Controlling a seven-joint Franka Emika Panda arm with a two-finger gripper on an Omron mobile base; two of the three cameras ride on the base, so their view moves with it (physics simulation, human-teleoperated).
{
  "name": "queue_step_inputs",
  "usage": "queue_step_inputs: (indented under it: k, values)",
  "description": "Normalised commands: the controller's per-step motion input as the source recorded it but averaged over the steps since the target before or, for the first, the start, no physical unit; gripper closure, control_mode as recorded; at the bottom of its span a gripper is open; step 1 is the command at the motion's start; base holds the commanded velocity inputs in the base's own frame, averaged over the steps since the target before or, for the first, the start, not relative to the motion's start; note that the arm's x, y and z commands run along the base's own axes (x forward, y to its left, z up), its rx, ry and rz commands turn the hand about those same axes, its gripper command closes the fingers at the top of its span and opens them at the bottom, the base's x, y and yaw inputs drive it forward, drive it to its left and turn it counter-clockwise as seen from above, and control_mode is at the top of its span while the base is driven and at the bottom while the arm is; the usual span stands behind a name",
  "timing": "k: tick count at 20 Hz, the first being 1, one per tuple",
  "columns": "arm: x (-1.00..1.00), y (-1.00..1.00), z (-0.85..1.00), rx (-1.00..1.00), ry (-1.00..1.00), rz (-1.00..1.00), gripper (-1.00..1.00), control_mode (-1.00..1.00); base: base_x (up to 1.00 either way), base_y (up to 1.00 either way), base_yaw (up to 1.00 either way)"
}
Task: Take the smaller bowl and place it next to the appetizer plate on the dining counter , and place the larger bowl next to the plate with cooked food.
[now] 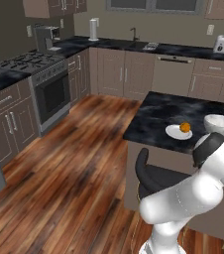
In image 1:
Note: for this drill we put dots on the black sink basin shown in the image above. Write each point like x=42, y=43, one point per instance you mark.
x=137, y=44

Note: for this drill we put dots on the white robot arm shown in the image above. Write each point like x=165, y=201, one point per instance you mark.
x=183, y=201

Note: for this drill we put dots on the taupe base cupboard run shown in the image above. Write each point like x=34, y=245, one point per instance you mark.
x=110, y=72
x=8, y=122
x=213, y=81

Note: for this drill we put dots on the white wall outlet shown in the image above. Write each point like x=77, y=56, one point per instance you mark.
x=97, y=20
x=210, y=29
x=29, y=31
x=61, y=23

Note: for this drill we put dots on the taupe wall cupboard run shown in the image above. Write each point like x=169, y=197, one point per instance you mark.
x=51, y=7
x=222, y=8

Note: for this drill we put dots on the white plate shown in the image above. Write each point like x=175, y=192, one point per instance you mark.
x=175, y=133

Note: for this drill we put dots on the grey coffee machine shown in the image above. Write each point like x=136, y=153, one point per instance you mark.
x=45, y=37

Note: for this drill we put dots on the black bar stool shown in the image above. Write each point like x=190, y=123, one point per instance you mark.
x=157, y=177

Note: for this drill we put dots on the orange round food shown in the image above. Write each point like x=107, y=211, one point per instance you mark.
x=185, y=127

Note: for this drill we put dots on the grey framed window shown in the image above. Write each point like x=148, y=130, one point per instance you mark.
x=155, y=6

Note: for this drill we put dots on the taupe dishwasher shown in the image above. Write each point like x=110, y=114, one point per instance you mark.
x=173, y=76

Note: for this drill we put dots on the dark sink tap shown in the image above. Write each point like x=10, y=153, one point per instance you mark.
x=134, y=34

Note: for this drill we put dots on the white paper towel roll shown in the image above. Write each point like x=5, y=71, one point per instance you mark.
x=93, y=29

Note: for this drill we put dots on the white bowl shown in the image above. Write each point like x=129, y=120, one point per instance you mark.
x=216, y=122

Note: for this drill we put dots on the steel range with oven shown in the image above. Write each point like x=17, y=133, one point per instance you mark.
x=48, y=89

